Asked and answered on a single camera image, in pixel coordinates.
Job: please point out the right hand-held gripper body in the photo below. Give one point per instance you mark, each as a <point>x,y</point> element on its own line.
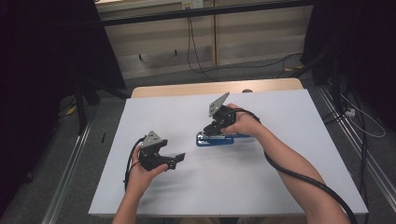
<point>218,104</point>

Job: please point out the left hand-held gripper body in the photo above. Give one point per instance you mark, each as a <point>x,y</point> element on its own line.
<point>151,140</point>

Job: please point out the blue stapler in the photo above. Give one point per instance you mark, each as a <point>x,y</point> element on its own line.
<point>214,141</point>

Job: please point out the person's right hand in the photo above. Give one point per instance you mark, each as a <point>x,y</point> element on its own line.
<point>246,124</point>

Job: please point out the person's left hand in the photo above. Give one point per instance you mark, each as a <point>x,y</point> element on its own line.
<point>140,179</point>

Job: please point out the dark round table grommet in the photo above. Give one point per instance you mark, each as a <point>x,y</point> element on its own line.
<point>247,90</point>

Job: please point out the wooden table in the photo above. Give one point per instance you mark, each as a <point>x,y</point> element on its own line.
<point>186,88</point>

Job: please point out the small black floor object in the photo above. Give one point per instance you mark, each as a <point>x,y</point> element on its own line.
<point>103,137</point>

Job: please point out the white table board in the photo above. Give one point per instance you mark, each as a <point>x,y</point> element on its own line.
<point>218,186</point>

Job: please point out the black metal stand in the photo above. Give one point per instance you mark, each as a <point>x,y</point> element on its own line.
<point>81,105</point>

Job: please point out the yellow floor tape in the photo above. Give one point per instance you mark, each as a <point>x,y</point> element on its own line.
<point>71,110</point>
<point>294,67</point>

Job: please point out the black horizontal bar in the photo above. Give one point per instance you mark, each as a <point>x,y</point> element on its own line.
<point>199,13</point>

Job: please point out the black curtain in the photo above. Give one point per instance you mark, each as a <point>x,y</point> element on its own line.
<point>358,40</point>
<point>37,77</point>

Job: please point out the white power plug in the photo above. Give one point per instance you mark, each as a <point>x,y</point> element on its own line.
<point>350,112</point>

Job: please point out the aluminium floor rail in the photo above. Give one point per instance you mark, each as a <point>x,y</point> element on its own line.
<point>358,149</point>
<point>67,177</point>

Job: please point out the white wall socket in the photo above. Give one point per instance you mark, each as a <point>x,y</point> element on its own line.
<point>192,4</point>

